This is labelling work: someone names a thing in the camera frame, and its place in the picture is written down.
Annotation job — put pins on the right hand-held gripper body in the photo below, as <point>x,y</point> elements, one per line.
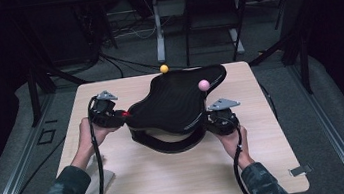
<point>223,120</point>

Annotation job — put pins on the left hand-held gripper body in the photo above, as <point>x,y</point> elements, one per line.
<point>103,112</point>

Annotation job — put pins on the pink ball knob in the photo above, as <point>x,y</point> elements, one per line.
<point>204,85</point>

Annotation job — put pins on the black wavy tray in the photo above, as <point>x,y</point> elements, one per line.
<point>171,103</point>

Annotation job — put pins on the yellow ball knob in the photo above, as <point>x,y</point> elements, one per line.
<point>164,68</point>

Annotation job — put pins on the grey cleaning cloth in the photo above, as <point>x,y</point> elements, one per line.
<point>108,182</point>

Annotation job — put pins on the person's left hand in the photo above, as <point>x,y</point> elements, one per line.
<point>93,137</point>

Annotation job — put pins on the person's right hand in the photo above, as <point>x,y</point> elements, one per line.
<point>233,146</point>

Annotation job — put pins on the black curved tray base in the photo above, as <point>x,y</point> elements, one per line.
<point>166,148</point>

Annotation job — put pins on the black metal stand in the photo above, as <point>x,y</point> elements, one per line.
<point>306,69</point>
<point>34,101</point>

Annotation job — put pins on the white desk leg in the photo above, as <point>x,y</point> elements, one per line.
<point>236,41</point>
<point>158,28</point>

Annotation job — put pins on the light grey box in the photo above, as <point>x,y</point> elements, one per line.
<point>170,8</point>

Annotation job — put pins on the grey metal table bracket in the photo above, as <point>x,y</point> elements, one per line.
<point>300,170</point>

